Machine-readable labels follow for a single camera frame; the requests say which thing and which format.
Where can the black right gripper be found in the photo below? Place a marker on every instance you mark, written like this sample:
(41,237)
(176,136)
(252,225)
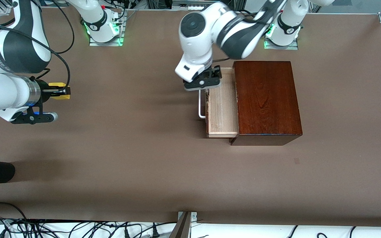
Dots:
(46,92)

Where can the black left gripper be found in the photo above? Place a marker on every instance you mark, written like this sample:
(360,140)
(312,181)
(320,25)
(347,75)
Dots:
(215,71)

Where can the yellow wooden block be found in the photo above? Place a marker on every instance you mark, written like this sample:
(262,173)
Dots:
(60,97)

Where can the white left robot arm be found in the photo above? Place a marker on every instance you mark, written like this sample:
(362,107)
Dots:
(197,43)

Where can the dark brown wooden cabinet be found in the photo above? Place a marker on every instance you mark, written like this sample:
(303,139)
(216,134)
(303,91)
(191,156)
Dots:
(266,99)

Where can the grey power strip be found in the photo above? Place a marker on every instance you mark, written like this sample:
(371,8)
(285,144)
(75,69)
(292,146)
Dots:
(184,4)

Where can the brown table cover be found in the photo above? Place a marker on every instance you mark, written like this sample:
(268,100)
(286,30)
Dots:
(144,165)

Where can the dark metal profile bar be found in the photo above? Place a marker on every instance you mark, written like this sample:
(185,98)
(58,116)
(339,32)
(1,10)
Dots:
(181,228)

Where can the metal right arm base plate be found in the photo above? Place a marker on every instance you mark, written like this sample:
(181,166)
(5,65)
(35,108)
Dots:
(121,33)

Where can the grey metal bracket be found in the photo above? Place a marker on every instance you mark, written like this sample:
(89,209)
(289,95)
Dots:
(193,216)

